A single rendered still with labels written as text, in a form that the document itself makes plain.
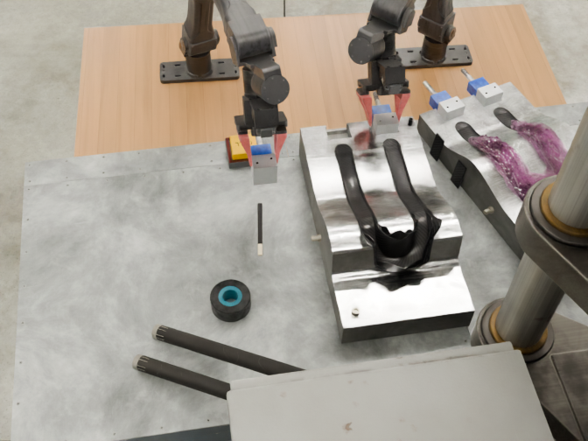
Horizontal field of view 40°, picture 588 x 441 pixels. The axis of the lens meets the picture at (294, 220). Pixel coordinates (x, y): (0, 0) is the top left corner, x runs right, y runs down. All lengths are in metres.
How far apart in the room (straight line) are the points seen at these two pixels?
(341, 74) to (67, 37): 1.70
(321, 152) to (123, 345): 0.58
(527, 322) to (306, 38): 1.33
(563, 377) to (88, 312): 0.96
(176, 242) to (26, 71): 1.80
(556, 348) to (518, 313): 0.10
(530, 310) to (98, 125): 1.27
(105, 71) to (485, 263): 1.05
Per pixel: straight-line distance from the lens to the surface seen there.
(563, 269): 0.85
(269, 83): 1.50
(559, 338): 1.09
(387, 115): 1.81
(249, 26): 1.56
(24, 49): 3.50
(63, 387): 1.59
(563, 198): 0.84
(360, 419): 0.79
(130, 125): 1.96
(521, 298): 0.98
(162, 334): 1.57
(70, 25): 3.57
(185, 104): 1.99
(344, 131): 1.83
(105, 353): 1.60
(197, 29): 1.89
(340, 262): 1.56
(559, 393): 1.05
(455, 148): 1.84
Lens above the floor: 2.19
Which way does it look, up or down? 53 degrees down
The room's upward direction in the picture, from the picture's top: 2 degrees clockwise
